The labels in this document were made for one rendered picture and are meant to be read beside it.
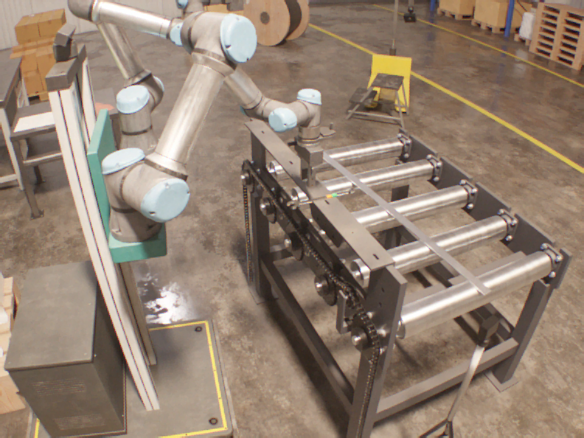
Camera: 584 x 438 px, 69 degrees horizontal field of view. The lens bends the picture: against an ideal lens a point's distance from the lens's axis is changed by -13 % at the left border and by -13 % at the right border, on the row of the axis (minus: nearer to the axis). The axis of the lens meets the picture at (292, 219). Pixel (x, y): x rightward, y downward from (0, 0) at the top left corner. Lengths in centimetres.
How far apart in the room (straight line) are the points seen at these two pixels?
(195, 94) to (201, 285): 213
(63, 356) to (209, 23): 121
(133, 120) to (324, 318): 172
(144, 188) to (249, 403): 161
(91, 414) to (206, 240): 187
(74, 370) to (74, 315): 23
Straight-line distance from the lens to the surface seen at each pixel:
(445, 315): 178
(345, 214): 168
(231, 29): 115
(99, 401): 195
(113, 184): 125
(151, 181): 114
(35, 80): 715
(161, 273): 329
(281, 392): 256
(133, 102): 169
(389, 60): 672
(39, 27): 849
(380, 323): 163
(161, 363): 234
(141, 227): 131
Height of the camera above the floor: 211
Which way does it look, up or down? 35 degrees down
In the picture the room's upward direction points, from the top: straight up
